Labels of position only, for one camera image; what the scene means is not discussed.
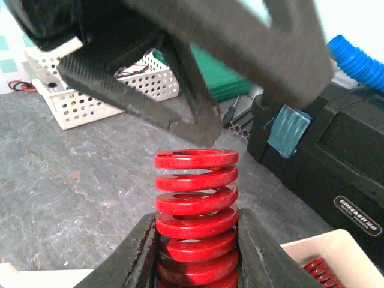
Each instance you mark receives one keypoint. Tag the red springs in box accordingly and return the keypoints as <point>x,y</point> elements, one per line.
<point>323,273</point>

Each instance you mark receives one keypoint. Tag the white spring box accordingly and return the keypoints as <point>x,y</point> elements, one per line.
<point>349,262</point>

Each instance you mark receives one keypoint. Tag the white perforated basket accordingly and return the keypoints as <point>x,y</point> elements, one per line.
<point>72,108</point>

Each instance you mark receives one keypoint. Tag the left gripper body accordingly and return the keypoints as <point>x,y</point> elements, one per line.
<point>109,30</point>

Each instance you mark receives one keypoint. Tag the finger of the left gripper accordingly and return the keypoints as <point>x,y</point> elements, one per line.
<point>87,75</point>
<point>288,59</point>

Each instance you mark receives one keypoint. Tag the black plastic toolbox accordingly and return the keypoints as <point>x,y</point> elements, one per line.
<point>337,165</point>

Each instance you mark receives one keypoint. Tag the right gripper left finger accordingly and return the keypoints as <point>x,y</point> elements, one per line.
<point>133,263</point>

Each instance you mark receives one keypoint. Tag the black screwdriver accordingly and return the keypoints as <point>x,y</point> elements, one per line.
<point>230,114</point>

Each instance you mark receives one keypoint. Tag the black aluminium extrusion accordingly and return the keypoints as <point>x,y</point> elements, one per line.
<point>241,124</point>

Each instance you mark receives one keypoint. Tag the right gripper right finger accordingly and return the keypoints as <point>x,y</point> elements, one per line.
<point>263,262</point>

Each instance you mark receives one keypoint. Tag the green plastic case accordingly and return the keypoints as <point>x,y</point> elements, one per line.
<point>223,82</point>

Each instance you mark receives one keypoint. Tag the white peg base plate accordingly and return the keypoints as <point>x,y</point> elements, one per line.
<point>11,277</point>

